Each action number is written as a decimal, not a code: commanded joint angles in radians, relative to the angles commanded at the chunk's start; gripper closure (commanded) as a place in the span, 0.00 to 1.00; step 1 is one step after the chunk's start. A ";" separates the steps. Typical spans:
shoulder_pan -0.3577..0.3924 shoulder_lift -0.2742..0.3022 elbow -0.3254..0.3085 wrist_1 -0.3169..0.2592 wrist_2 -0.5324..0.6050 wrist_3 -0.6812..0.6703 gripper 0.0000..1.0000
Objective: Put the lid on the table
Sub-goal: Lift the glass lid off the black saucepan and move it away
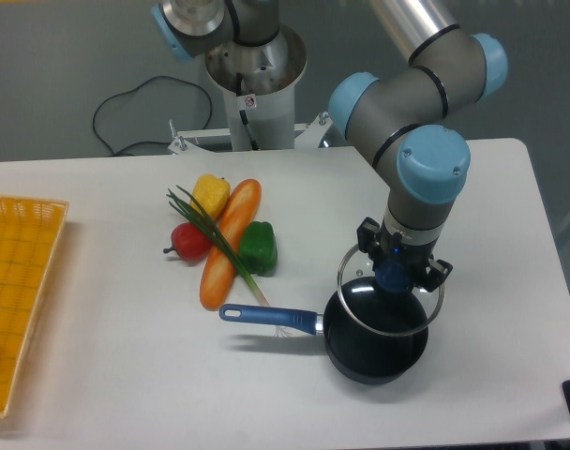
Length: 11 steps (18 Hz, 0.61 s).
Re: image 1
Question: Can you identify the yellow toy bell pepper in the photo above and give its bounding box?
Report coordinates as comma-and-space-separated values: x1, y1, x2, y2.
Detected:
189, 173, 231, 220

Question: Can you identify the yellow wicker basket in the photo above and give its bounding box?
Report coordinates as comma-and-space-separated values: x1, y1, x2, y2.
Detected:
0, 195, 69, 418

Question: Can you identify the green toy bell pepper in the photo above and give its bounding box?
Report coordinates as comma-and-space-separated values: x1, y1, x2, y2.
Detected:
239, 221, 278, 277

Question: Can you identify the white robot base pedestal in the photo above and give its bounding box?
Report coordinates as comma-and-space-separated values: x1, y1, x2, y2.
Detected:
205, 24, 307, 151

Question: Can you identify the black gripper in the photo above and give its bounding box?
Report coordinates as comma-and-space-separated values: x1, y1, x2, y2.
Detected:
356, 217, 453, 292

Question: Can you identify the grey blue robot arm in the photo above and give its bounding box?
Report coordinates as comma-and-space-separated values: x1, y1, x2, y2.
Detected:
151, 1, 508, 293

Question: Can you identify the green toy spring onion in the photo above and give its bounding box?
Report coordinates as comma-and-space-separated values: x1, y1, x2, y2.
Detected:
168, 191, 276, 314

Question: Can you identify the white metal mounting frame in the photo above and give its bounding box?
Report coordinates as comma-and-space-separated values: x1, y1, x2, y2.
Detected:
167, 112, 334, 155

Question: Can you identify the glass lid with blue knob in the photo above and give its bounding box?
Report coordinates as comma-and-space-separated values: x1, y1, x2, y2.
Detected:
336, 245, 445, 338

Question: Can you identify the toy baguette bread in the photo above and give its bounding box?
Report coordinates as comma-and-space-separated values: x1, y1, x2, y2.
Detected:
200, 179, 262, 310

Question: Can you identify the black cable on floor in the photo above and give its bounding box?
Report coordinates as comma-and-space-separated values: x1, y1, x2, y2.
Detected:
92, 75, 214, 158

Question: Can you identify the dark blue saucepan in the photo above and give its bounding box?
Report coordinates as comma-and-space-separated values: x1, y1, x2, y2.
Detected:
219, 277, 428, 384

